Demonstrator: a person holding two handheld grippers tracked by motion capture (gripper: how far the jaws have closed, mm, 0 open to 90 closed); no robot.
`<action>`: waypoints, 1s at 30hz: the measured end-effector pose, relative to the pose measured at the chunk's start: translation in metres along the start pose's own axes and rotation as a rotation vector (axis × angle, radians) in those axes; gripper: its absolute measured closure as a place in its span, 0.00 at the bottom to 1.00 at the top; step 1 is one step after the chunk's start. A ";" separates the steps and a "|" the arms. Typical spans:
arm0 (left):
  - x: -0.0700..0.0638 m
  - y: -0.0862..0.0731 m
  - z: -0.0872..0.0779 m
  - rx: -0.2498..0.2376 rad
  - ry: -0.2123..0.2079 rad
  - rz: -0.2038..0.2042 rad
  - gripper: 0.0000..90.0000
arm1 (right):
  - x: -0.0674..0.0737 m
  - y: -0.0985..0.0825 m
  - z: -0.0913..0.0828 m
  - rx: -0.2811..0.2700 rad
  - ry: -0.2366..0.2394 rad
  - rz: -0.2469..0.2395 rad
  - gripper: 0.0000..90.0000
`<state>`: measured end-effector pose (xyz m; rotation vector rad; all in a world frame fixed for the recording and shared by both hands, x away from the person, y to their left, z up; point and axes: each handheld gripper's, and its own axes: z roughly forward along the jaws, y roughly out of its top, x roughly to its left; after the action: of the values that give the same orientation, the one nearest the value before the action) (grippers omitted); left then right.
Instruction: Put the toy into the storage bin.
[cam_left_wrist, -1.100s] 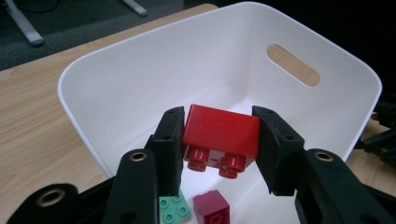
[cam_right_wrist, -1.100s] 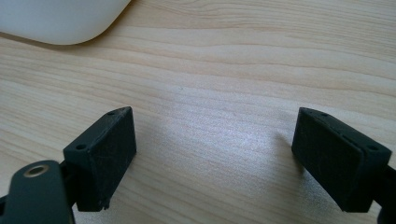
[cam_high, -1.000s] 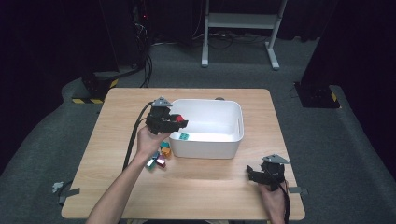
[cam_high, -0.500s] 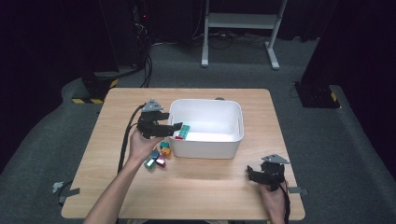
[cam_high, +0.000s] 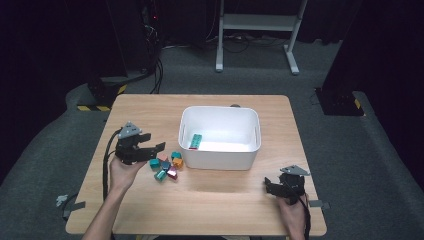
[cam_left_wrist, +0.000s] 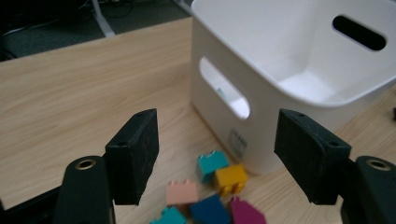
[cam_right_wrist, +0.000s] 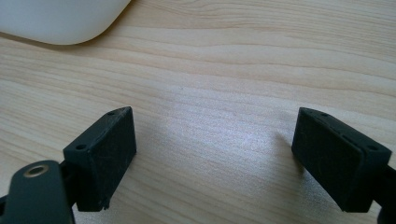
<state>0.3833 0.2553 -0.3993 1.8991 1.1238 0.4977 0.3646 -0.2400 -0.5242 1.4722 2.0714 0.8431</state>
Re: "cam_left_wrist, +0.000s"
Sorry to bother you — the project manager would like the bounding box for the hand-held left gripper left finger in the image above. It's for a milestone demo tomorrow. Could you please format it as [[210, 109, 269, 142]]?
[[105, 108, 160, 206]]

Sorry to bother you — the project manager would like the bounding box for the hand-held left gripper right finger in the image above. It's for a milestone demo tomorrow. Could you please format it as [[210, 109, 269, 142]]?
[[274, 108, 353, 205]]

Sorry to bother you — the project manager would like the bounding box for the salmon pink building block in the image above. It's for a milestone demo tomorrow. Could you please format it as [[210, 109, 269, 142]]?
[[165, 178, 200, 208]]

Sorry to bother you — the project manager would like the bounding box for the teal building block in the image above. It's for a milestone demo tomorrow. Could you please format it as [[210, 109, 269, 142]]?
[[195, 150, 231, 184], [148, 205, 188, 224]]

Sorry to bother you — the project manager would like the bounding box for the orange building block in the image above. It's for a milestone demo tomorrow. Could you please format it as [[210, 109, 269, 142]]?
[[214, 163, 249, 197]]

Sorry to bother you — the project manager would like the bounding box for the magenta building block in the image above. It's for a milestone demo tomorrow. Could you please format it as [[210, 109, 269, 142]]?
[[229, 196, 268, 224]]

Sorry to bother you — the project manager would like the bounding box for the dark blue building block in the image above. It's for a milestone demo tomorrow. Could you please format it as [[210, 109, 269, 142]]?
[[189, 194, 232, 224]]

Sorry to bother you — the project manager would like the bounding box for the white plastic bin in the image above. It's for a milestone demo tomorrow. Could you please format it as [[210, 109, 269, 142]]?
[[190, 0, 396, 175]]

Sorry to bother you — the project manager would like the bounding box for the white metal desk frame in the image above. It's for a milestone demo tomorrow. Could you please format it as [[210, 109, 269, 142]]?
[[92, 0, 117, 39]]

